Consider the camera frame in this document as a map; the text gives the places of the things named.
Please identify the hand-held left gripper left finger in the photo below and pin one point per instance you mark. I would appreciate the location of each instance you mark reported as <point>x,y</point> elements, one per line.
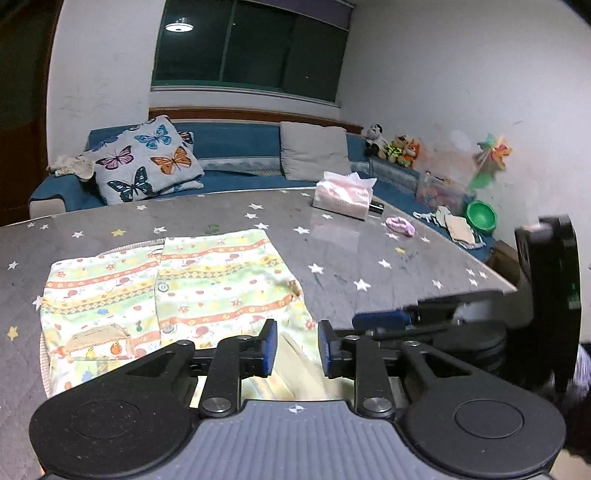
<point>270,347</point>

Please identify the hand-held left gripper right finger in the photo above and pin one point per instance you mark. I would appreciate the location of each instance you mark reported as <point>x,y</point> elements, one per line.
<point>324,349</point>

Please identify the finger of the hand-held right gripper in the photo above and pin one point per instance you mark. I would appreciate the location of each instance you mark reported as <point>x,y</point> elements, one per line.
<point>415,333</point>
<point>379,320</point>

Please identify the patterned child's shirt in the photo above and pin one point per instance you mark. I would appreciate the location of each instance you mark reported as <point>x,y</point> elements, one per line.
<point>207,281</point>

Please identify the pink scrunchie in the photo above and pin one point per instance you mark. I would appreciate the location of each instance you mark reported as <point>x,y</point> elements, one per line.
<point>400,226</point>

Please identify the green plastic bowl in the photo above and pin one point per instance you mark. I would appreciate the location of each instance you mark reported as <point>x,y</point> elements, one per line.
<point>481,218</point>

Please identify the beige cloth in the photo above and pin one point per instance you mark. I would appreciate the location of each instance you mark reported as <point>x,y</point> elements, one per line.
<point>461,230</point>

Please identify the small black object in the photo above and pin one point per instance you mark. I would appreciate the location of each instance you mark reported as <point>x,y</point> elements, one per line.
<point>376,207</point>

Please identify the pink tissue pack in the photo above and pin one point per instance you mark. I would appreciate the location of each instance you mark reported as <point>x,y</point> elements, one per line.
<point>342,196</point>

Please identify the clear plastic storage box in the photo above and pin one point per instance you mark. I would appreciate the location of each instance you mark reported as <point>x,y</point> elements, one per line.
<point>441,191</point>

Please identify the colourful pinwheel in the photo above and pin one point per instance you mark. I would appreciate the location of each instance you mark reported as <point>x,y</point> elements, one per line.
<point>490,154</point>

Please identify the yellow green plush toy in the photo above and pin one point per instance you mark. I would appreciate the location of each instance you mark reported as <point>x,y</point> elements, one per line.
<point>395,150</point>

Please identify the orange plush toy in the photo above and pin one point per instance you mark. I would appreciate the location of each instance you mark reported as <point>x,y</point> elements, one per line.
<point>412,152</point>

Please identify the panda plush toy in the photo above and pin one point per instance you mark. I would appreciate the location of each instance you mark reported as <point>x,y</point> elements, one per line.
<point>375,138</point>

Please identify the grey pillow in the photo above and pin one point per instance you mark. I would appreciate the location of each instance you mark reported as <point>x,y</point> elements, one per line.
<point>314,150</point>

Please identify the blue sofa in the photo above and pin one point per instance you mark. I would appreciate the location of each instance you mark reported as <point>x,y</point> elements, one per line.
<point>240,147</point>

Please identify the butterfly print pillow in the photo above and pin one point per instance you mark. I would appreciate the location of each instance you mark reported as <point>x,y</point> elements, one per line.
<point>147,159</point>

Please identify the crumpled grey cloth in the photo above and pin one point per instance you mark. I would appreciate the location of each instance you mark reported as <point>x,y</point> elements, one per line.
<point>71,166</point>

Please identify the dark window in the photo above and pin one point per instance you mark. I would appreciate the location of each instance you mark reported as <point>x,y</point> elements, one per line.
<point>249,46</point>

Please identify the dark wooden door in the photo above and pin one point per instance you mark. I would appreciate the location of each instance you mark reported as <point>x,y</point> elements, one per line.
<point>23,115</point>

